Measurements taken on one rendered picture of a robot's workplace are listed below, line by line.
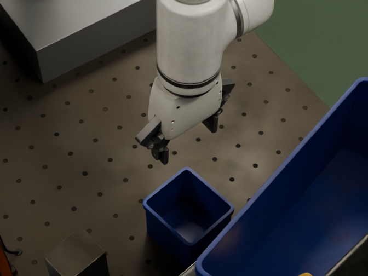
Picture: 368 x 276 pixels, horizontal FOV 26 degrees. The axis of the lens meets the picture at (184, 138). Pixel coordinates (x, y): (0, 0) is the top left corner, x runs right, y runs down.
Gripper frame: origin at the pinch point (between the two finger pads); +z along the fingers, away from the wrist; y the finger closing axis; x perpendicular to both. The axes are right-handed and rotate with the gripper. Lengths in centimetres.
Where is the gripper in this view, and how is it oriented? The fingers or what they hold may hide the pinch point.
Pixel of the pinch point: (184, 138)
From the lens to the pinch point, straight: 117.6
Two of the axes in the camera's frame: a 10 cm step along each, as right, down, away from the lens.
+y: -7.8, 5.0, -3.6
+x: 6.2, 6.6, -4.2
